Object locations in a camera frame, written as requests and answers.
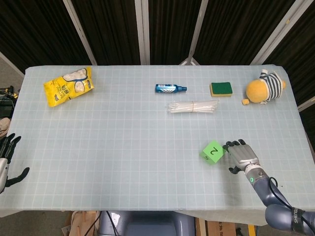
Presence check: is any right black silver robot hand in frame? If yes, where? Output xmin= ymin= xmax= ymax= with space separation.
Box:
xmin=222 ymin=139 xmax=261 ymax=175

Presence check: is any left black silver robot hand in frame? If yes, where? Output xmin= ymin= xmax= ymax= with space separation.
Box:
xmin=0 ymin=133 xmax=30 ymax=194

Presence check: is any green numbered foam cube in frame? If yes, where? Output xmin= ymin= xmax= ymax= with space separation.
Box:
xmin=199 ymin=140 xmax=227 ymax=164

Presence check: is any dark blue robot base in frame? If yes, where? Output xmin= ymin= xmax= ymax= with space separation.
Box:
xmin=98 ymin=210 xmax=197 ymax=236

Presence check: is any yellow plush toy striped shirt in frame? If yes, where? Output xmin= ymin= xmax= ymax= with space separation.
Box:
xmin=241 ymin=69 xmax=287 ymax=106

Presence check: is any bundle of white straws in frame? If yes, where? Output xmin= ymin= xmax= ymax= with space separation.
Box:
xmin=168 ymin=100 xmax=219 ymax=115

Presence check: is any green yellow sponge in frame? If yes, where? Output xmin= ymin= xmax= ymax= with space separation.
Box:
xmin=209 ymin=82 xmax=233 ymax=97

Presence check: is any brown cardboard box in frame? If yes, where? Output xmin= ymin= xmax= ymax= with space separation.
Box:
xmin=205 ymin=220 xmax=237 ymax=236

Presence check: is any brown paper bag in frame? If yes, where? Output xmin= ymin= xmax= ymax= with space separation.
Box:
xmin=61 ymin=210 xmax=101 ymax=236

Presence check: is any blue spray bottle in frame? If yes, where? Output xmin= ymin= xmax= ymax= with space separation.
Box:
xmin=155 ymin=83 xmax=188 ymax=94

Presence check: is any yellow snack bag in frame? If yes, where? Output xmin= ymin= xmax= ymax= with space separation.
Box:
xmin=43 ymin=66 xmax=95 ymax=108

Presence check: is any light blue grid tablecloth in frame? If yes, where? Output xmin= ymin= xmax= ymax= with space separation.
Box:
xmin=0 ymin=64 xmax=315 ymax=227

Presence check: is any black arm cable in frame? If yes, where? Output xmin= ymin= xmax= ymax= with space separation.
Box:
xmin=268 ymin=177 xmax=314 ymax=232

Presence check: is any black equipment with cables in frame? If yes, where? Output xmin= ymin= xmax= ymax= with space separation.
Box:
xmin=0 ymin=85 xmax=19 ymax=118

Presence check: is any white metal frame post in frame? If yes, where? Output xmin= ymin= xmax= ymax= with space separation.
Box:
xmin=134 ymin=0 xmax=151 ymax=65
xmin=62 ymin=0 xmax=97 ymax=66
xmin=179 ymin=0 xmax=210 ymax=66
xmin=249 ymin=0 xmax=305 ymax=66

